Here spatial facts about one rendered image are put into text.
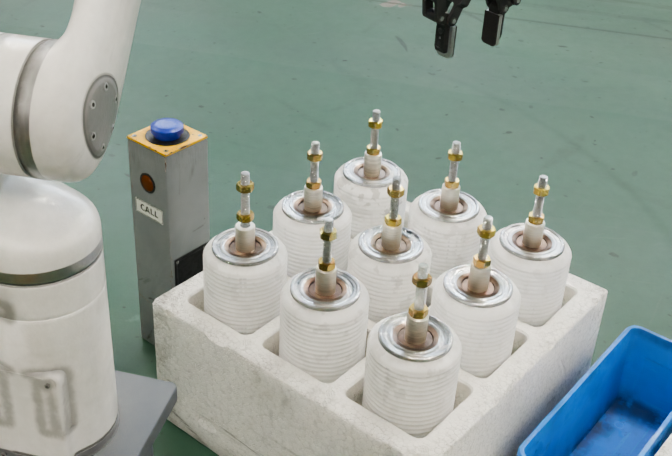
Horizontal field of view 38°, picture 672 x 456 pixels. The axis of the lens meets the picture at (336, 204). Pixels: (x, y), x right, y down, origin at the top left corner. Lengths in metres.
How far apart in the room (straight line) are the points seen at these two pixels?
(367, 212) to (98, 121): 0.65
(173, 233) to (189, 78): 0.93
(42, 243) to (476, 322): 0.52
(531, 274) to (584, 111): 1.01
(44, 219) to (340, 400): 0.44
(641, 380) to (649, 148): 0.77
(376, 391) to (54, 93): 0.51
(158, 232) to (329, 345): 0.31
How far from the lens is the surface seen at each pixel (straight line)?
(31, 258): 0.68
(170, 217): 1.21
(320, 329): 1.02
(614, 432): 1.31
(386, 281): 1.10
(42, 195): 0.71
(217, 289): 1.10
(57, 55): 0.63
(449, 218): 1.18
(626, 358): 1.32
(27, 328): 0.72
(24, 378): 0.75
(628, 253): 1.66
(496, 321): 1.05
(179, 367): 1.18
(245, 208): 1.08
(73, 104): 0.62
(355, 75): 2.16
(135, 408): 0.84
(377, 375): 0.99
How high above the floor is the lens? 0.87
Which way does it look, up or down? 31 degrees down
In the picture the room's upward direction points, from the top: 3 degrees clockwise
